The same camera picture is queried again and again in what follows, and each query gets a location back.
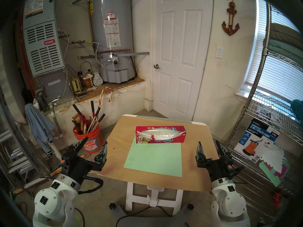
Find tan cardboard table cover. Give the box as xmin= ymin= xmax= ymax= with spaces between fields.
xmin=91 ymin=115 xmax=219 ymax=192

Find grey water heater tank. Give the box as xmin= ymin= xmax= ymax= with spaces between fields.
xmin=88 ymin=0 xmax=136 ymax=83

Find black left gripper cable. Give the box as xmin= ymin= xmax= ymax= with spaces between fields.
xmin=78 ymin=175 xmax=104 ymax=195

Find green paper strip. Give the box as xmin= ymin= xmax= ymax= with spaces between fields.
xmin=258 ymin=162 xmax=282 ymax=187

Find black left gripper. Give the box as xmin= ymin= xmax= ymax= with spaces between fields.
xmin=59 ymin=136 xmax=108 ymax=185

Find utility pump cardboard box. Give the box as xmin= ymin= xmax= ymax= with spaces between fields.
xmin=233 ymin=118 xmax=280 ymax=163

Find green folded cushion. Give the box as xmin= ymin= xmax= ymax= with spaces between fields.
xmin=263 ymin=37 xmax=303 ymax=66

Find black steel tool handle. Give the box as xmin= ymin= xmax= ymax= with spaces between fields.
xmin=87 ymin=107 xmax=101 ymax=132
xmin=91 ymin=113 xmax=106 ymax=131

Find crumpled foil wrapped object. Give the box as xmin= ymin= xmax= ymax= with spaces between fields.
xmin=93 ymin=72 xmax=103 ymax=86

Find purple paper sheet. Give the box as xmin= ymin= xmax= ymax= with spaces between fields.
xmin=265 ymin=158 xmax=290 ymax=181

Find aluminium ladder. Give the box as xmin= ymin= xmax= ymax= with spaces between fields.
xmin=0 ymin=87 xmax=48 ymax=198

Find striped candy cane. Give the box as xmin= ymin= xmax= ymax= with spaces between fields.
xmin=98 ymin=87 xmax=113 ymax=111

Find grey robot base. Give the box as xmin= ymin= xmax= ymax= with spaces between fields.
xmin=109 ymin=203 xmax=194 ymax=227

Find blue hanging cloth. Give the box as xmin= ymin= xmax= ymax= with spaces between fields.
xmin=25 ymin=104 xmax=56 ymax=156

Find teal cloth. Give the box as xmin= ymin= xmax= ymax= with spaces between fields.
xmin=291 ymin=99 xmax=303 ymax=123

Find clear ziplock bag red slider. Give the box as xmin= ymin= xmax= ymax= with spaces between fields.
xmin=138 ymin=129 xmax=186 ymax=140

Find grey Bryant furnace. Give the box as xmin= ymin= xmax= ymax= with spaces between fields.
xmin=22 ymin=0 xmax=75 ymax=101

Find white folding table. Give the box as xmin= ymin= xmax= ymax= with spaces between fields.
xmin=122 ymin=114 xmax=209 ymax=215

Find rusty anchor wall decoration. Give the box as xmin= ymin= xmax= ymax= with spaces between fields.
xmin=222 ymin=0 xmax=240 ymax=36

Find white scalloped paper sheet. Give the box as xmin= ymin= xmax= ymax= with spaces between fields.
xmin=260 ymin=143 xmax=285 ymax=174

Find chrome wire shelf rack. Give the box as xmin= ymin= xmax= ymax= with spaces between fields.
xmin=225 ymin=2 xmax=303 ymax=220

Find white panel door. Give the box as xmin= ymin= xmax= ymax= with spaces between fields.
xmin=154 ymin=0 xmax=213 ymax=122

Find light green paper sheet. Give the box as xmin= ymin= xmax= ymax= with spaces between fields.
xmin=124 ymin=137 xmax=183 ymax=177

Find white window blinds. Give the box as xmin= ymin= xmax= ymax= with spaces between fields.
xmin=245 ymin=0 xmax=303 ymax=103

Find black floor cable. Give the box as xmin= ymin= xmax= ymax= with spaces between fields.
xmin=75 ymin=206 xmax=85 ymax=227

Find orange plastic bucket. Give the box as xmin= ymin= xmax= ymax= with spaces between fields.
xmin=73 ymin=126 xmax=104 ymax=154

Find wooden handle stick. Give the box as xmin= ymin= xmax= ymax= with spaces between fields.
xmin=50 ymin=154 xmax=91 ymax=177

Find wicker basket with handle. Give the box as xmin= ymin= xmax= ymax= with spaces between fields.
xmin=79 ymin=61 xmax=95 ymax=88

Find olive folded cushion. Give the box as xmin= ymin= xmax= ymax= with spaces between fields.
xmin=270 ymin=23 xmax=303 ymax=49

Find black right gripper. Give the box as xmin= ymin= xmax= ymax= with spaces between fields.
xmin=196 ymin=140 xmax=245 ymax=183

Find red ziplock bag box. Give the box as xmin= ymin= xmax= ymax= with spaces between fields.
xmin=135 ymin=126 xmax=187 ymax=144

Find red plastic object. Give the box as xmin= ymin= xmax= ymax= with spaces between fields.
xmin=272 ymin=191 xmax=283 ymax=210

